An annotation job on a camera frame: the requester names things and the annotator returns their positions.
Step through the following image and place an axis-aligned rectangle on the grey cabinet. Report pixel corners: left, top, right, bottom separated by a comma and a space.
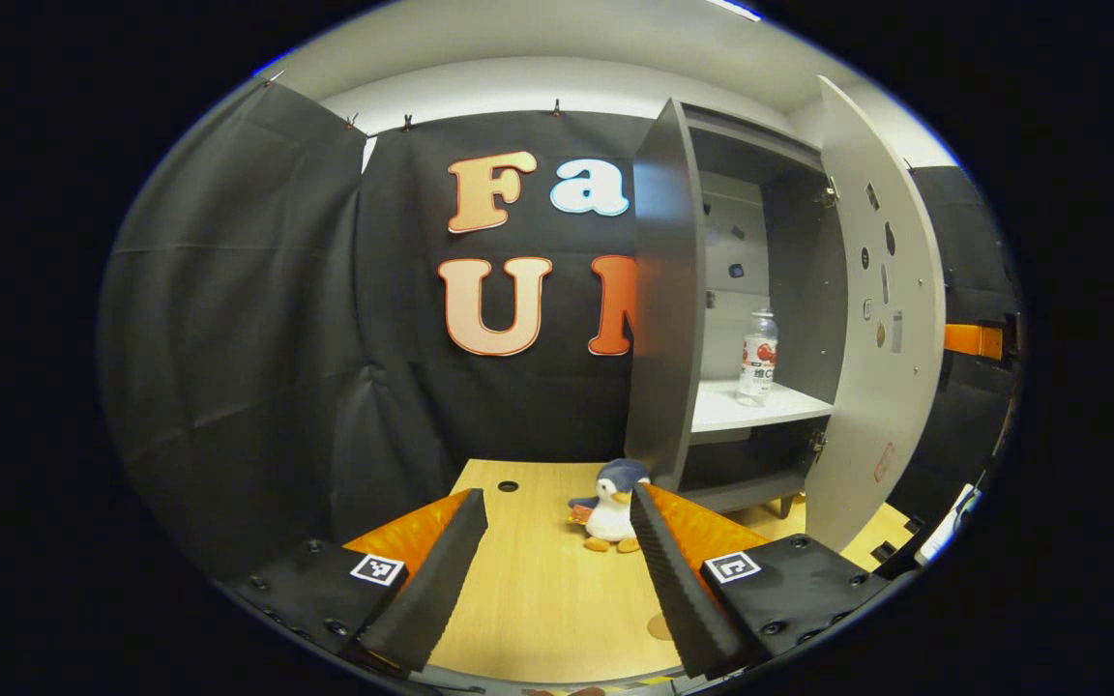
623, 97, 848, 518

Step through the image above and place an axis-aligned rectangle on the penguin plush toy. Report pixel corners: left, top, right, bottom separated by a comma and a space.
567, 458, 653, 554

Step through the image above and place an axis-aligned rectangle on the black backdrop cloth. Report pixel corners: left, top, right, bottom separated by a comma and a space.
98, 77, 1022, 581

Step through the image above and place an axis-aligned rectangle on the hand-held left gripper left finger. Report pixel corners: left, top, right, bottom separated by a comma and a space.
228, 488, 488, 676

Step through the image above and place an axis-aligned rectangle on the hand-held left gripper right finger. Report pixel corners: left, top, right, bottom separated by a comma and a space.
629, 483, 892, 681

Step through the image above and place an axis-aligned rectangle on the clear plastic bottle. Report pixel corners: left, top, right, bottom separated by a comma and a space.
737, 308, 779, 407

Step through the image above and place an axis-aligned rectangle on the white flat object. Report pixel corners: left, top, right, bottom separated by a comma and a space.
915, 483, 983, 566

